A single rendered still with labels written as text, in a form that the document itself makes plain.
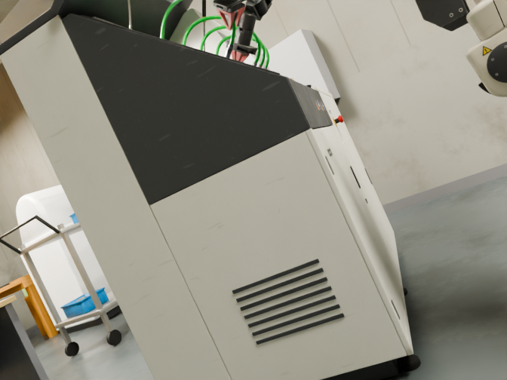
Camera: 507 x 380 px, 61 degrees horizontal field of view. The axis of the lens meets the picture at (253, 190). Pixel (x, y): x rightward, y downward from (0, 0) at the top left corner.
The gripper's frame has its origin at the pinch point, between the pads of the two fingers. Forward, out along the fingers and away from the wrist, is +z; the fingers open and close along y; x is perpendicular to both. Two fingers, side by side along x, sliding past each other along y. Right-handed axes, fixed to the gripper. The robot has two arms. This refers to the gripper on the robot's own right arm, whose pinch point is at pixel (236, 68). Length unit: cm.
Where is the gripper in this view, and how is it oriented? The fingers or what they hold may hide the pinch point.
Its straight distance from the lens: 167.8
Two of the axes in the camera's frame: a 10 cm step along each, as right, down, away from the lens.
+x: -4.7, 2.5, -8.4
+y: -8.5, -4.0, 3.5
